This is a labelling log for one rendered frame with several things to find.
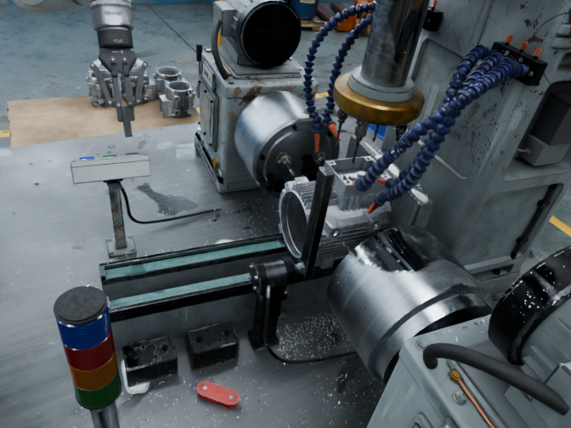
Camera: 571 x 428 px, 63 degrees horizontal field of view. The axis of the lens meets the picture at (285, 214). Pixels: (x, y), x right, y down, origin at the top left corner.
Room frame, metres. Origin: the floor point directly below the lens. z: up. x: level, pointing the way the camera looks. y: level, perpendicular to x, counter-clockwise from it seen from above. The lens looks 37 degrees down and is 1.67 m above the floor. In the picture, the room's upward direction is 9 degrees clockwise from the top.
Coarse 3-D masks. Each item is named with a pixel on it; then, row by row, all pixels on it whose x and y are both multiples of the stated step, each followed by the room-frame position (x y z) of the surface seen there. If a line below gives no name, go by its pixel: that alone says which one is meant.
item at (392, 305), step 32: (352, 256) 0.63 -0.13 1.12; (384, 256) 0.61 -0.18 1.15; (416, 256) 0.60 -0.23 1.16; (448, 256) 0.63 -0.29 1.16; (352, 288) 0.58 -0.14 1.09; (384, 288) 0.55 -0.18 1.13; (416, 288) 0.54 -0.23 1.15; (448, 288) 0.54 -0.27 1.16; (480, 288) 0.57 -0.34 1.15; (352, 320) 0.54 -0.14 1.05; (384, 320) 0.50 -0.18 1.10; (416, 320) 0.49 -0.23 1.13; (448, 320) 0.50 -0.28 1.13; (384, 352) 0.48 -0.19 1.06; (384, 384) 0.47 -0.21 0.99
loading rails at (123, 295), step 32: (160, 256) 0.75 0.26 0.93; (192, 256) 0.77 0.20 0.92; (224, 256) 0.79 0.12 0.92; (256, 256) 0.82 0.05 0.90; (128, 288) 0.68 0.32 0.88; (160, 288) 0.71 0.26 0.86; (192, 288) 0.68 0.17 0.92; (224, 288) 0.68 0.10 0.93; (288, 288) 0.75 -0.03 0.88; (320, 288) 0.79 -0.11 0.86; (128, 320) 0.59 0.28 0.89; (160, 320) 0.62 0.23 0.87; (192, 320) 0.65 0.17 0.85; (224, 320) 0.68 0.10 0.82
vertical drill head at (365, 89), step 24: (384, 0) 0.87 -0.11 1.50; (408, 0) 0.85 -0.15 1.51; (384, 24) 0.86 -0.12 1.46; (408, 24) 0.85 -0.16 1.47; (384, 48) 0.85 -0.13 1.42; (408, 48) 0.85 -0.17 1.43; (360, 72) 0.89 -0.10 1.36; (384, 72) 0.85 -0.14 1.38; (408, 72) 0.87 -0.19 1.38; (336, 96) 0.86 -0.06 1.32; (360, 96) 0.84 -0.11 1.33; (384, 96) 0.83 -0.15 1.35; (408, 96) 0.85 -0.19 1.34; (360, 120) 0.82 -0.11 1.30; (384, 120) 0.80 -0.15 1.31; (408, 120) 0.82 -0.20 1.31; (336, 144) 0.90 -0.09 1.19
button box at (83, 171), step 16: (80, 160) 0.85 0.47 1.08; (96, 160) 0.86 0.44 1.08; (112, 160) 0.88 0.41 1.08; (128, 160) 0.89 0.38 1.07; (144, 160) 0.90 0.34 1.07; (80, 176) 0.83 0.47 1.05; (96, 176) 0.84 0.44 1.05; (112, 176) 0.86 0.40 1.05; (128, 176) 0.87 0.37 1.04; (144, 176) 0.89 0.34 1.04
